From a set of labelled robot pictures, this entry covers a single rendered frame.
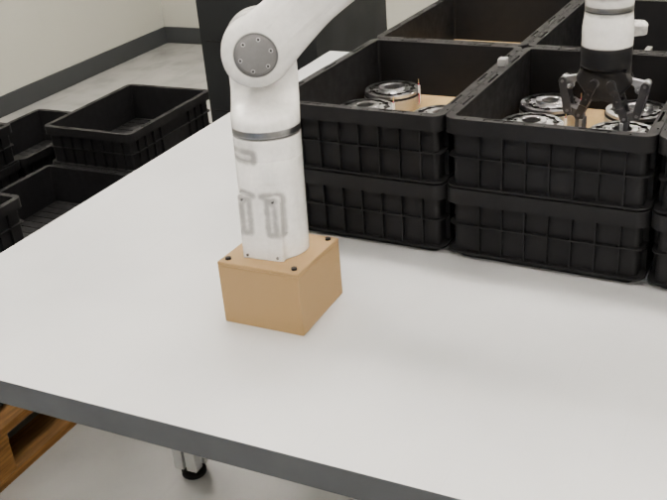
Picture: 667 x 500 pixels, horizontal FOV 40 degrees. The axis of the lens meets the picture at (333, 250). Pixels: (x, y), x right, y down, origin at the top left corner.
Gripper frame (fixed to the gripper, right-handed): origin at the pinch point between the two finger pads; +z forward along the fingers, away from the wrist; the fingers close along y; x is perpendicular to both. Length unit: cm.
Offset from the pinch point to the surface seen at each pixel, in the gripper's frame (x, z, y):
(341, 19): 140, 21, -122
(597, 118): 13.3, 2.5, -3.9
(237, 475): -11, 86, -73
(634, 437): -53, 15, 18
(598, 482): -62, 15, 16
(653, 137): -19.2, -7.4, 11.1
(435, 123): -20.0, -6.5, -19.5
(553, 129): -20.1, -7.4, -2.0
